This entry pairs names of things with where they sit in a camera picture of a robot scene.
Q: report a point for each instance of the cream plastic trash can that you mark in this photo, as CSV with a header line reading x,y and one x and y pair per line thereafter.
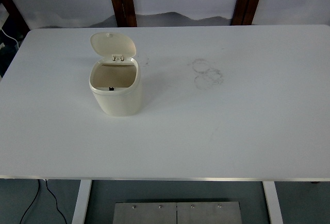
x,y
115,80

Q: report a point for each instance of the right white table leg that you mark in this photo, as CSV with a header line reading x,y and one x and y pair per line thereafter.
x,y
272,201

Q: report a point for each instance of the white table leg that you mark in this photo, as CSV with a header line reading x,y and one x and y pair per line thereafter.
x,y
272,201
82,201

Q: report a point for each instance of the left white table leg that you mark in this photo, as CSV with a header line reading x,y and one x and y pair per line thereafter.
x,y
82,201

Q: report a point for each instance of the left brown wooden frame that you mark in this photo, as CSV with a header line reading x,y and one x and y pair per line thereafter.
x,y
124,12

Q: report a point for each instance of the brown wooden frame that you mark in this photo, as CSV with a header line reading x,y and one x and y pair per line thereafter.
x,y
244,12
124,12

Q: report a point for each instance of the grey metal base plate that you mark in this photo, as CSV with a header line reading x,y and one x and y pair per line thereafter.
x,y
177,212

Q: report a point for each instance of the right brown wooden frame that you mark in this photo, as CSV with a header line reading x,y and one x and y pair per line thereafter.
x,y
244,12

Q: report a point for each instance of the far left dark wooden frame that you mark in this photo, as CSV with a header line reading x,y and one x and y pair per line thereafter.
x,y
16,16

